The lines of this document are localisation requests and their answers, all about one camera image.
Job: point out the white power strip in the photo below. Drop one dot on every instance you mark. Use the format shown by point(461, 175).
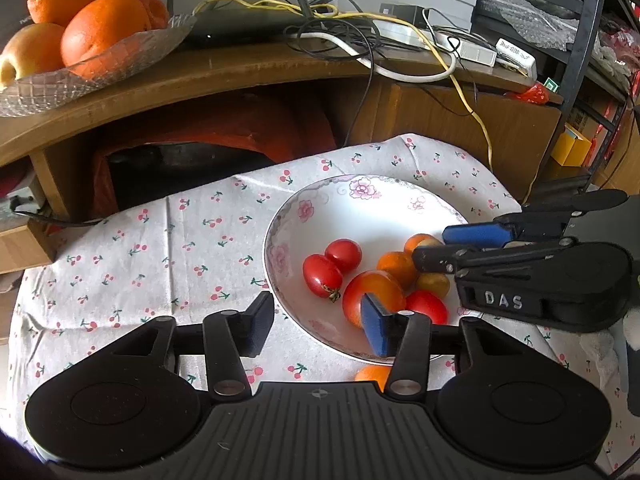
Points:
point(465, 47)

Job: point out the cherry-print tablecloth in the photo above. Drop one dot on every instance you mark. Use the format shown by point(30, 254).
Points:
point(150, 260)

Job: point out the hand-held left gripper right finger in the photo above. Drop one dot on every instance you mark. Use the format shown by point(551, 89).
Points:
point(377, 322)

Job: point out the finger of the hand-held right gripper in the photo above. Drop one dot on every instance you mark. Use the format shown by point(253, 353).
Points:
point(475, 235)
point(440, 259)

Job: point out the bubble wrap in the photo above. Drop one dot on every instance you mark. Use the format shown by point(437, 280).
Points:
point(535, 22)

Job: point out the yellow box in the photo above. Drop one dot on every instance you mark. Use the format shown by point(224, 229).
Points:
point(572, 147)

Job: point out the yellow apple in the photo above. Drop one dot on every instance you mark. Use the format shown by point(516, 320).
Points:
point(30, 52)

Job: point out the cherry tomato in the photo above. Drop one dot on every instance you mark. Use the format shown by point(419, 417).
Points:
point(426, 307)
point(343, 255)
point(322, 275)

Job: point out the black router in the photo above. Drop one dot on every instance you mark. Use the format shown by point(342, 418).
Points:
point(240, 30)

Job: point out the wooden television stand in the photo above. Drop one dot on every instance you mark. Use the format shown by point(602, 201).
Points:
point(250, 67)

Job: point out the black power adapter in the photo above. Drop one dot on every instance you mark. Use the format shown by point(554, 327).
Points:
point(405, 10)

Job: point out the white floral-rim bowl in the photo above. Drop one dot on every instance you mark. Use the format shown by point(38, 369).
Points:
point(310, 220)

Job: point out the white printed box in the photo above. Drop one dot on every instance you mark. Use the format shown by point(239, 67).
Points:
point(517, 55)

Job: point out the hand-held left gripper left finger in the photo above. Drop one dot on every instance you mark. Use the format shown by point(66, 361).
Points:
point(260, 322)

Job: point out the large red-orange tomato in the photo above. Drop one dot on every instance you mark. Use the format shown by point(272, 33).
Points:
point(375, 282)

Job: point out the small mandarin orange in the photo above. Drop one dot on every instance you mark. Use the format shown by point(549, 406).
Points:
point(372, 377)
point(397, 267)
point(420, 241)

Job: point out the glass fruit plate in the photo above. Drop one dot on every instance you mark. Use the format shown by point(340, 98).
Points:
point(115, 71)

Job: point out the brown longan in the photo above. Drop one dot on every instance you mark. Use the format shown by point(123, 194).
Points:
point(432, 284)

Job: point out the black metal rack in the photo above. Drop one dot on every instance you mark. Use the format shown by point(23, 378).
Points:
point(585, 35)

